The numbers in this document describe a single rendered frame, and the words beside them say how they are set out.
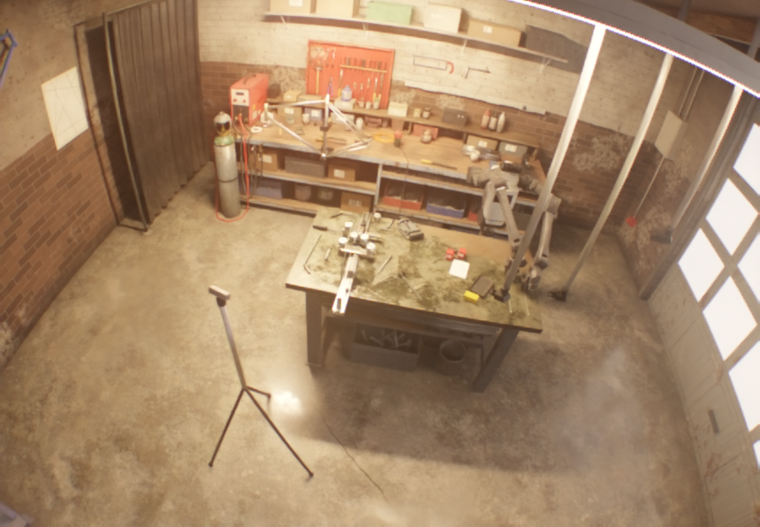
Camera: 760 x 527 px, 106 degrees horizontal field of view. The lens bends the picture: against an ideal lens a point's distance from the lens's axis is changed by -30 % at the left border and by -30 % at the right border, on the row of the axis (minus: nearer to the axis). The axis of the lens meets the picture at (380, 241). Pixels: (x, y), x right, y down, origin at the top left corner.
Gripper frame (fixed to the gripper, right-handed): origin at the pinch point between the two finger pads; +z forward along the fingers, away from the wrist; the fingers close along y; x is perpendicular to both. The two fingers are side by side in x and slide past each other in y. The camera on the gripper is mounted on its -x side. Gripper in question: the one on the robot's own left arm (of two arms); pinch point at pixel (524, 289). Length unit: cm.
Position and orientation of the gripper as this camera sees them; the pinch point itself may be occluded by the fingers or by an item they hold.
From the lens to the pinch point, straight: 260.8
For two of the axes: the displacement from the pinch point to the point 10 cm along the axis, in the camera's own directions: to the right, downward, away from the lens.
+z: -1.1, 7.6, 6.4
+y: 9.9, 1.6, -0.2
